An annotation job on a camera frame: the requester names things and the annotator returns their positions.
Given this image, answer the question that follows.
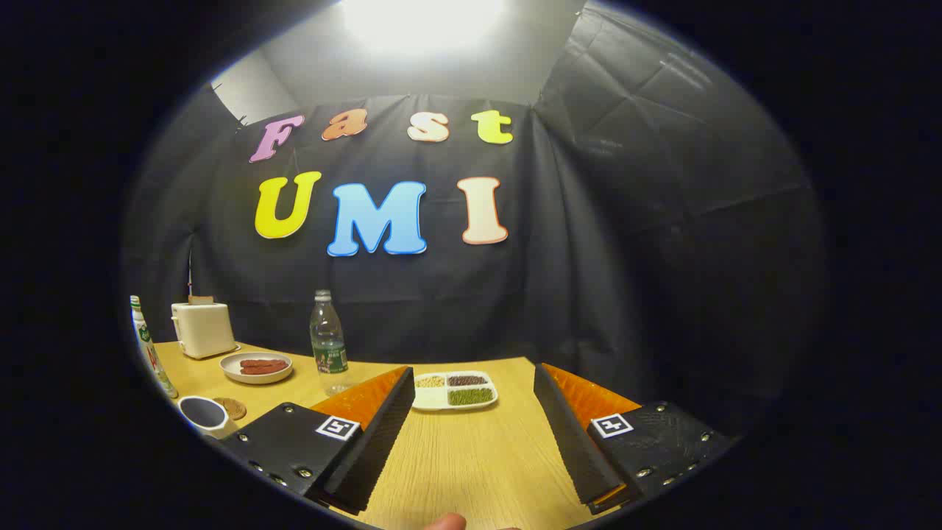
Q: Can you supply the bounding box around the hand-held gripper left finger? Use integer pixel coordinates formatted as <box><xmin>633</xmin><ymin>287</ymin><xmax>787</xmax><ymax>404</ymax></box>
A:
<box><xmin>219</xmin><ymin>366</ymin><xmax>416</xmax><ymax>516</ymax></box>

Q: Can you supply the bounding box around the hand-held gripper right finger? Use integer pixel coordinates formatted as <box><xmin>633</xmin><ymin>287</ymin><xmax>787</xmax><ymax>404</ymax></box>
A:
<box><xmin>533</xmin><ymin>362</ymin><xmax>737</xmax><ymax>515</ymax></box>

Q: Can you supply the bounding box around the white cup dark inside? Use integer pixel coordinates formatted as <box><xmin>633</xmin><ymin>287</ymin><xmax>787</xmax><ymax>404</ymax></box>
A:
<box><xmin>177</xmin><ymin>395</ymin><xmax>240</xmax><ymax>441</ymax></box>

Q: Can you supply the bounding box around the white juice bottle green label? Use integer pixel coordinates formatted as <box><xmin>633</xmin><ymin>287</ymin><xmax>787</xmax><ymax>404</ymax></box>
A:
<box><xmin>130</xmin><ymin>295</ymin><xmax>180</xmax><ymax>400</ymax></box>

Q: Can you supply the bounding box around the clear plastic water bottle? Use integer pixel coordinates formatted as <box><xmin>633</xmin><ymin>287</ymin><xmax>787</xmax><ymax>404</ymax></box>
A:
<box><xmin>309</xmin><ymin>289</ymin><xmax>353</xmax><ymax>397</ymax></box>

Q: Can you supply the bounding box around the white divided dish with beans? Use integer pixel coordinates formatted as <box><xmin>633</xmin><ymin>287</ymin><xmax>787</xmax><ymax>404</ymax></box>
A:
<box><xmin>411</xmin><ymin>371</ymin><xmax>499</xmax><ymax>411</ymax></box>

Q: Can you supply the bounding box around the wooden table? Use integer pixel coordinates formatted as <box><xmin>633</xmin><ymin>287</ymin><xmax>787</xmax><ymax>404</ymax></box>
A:
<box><xmin>151</xmin><ymin>340</ymin><xmax>648</xmax><ymax>530</ymax></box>

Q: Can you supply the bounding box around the white round plate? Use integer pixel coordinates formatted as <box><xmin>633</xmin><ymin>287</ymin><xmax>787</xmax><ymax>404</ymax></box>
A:
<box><xmin>219</xmin><ymin>351</ymin><xmax>294</xmax><ymax>386</ymax></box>

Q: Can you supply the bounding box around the black backdrop cloth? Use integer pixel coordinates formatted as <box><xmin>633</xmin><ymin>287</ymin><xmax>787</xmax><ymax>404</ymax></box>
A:
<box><xmin>121</xmin><ymin>4</ymin><xmax>829</xmax><ymax>435</ymax></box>

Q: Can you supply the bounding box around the cream toaster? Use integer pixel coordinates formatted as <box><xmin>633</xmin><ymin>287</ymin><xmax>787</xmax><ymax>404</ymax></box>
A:
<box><xmin>171</xmin><ymin>300</ymin><xmax>238</xmax><ymax>361</ymax></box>

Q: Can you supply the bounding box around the bright ceiling light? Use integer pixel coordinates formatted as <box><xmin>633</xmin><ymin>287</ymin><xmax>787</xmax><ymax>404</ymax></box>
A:
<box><xmin>339</xmin><ymin>0</ymin><xmax>509</xmax><ymax>58</ymax></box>

